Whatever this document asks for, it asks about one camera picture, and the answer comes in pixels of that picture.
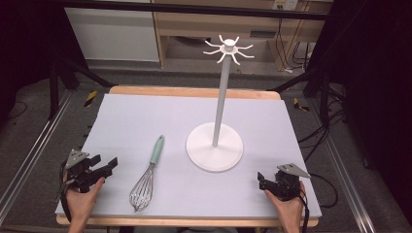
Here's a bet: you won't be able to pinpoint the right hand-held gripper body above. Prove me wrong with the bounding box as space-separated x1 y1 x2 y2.
269 162 312 202

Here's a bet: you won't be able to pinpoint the white hook rack stand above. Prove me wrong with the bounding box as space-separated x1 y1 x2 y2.
186 34 256 173

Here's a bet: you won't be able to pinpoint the thin black floor cable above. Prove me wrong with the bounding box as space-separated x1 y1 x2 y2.
5 100 29 121

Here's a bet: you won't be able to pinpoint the person's left hand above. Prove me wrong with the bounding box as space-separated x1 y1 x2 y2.
64 176 106 223

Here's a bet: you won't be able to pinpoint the black floor cables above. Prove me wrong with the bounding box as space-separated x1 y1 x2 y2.
296 109 348 163

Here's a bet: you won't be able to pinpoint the whisk with mint green handle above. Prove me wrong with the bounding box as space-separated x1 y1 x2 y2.
128 134 165 214

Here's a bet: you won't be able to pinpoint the hand-held gripper cable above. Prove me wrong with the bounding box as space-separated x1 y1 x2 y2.
58 160 73 223
298 173 340 233

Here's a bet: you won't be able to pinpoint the person's right hand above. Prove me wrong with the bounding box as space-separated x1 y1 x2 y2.
263 180 307 225

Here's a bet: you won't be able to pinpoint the left hand-held gripper cable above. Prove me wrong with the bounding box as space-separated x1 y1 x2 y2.
58 160 73 223

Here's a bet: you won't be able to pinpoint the black horizontal bar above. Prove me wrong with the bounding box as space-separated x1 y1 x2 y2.
52 0 328 21

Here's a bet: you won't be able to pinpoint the metal floor rail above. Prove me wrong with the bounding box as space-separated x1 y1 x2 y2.
0 91 75 225
308 96 377 233

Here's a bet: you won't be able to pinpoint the black metal stand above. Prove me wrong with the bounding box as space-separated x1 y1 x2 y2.
48 55 117 121
266 68 346 126

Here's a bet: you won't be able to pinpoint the right hand-held gripper cable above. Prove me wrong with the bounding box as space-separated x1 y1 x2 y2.
298 173 340 233

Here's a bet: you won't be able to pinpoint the white power strip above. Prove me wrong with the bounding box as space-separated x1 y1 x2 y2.
272 0 299 11

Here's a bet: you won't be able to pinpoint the yellow black tape strip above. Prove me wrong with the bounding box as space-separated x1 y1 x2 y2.
84 89 98 108
292 97 311 113

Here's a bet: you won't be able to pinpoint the wooden desk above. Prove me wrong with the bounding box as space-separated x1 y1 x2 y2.
151 0 334 72

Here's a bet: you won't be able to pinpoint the light grey table mat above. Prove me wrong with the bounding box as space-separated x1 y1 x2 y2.
54 93 323 218

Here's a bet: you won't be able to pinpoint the white cabinet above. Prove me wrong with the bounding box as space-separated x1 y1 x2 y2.
64 7 160 63

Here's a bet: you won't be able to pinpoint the black hanging cables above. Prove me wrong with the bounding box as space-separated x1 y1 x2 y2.
274 17 313 74

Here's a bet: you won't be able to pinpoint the black curtain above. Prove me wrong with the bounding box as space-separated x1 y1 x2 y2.
315 0 412 226
0 0 67 111

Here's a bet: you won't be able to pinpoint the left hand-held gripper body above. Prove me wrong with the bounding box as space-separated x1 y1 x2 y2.
62 149 113 194

